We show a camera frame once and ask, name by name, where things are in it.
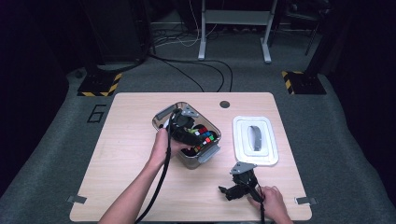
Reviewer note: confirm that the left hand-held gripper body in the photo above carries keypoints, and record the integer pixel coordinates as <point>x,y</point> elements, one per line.
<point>182,124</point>

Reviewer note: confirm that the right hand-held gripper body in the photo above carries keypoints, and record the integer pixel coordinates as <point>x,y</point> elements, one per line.
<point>243,183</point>

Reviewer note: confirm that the panda plush toy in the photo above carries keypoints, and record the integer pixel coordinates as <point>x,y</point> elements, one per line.
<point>187,151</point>

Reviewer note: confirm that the multicoloured puzzle cube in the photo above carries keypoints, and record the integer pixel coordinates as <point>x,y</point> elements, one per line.
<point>208,137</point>

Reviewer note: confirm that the clear grey storage box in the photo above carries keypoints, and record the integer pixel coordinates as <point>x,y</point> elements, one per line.
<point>205,155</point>

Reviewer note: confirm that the person's left hand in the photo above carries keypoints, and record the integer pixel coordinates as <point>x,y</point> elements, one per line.
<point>162,149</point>

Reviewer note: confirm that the person's right hand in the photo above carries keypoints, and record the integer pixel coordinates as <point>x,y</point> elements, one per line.
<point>271,202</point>

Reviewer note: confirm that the grey table corner bracket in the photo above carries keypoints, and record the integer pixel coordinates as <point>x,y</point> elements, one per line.
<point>306,200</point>
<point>76,199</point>

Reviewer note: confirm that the black yellow striped base plate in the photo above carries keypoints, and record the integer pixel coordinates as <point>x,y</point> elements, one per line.
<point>306,83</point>
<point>98,84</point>

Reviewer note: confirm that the white metal stand frame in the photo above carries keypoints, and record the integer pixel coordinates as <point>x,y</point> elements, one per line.
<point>236,17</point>

